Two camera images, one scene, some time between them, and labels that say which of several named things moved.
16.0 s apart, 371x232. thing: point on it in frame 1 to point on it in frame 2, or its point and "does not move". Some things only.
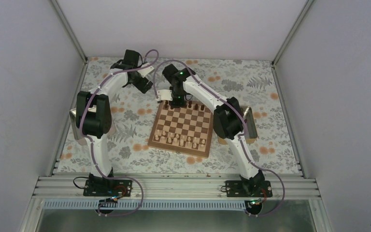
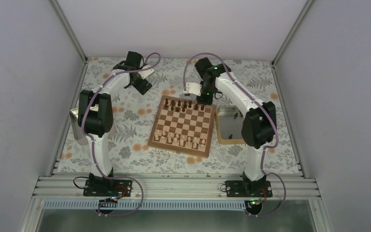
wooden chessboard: x=188 y=130 does not move
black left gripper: x=140 y=86 does not move
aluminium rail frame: x=283 y=186 does not move
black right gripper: x=180 y=104 to x=208 y=101
